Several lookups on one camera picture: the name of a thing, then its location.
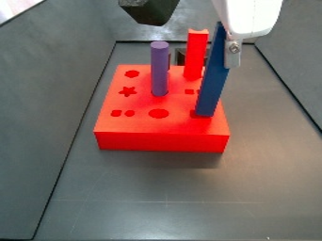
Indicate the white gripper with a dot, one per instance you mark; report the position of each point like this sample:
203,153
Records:
247,19

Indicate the blue rectangular peg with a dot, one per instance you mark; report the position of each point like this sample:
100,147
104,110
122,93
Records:
215,75

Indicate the red peg board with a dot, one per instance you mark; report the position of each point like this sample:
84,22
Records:
140,122

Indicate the red notched block peg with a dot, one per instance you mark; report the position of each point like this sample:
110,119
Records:
195,50

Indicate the dark grey curved block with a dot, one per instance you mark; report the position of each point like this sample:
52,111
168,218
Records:
180,55

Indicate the purple cylinder peg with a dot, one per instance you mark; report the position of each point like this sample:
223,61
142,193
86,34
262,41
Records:
159,67

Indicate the black camera box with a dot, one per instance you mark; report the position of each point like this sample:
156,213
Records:
151,12

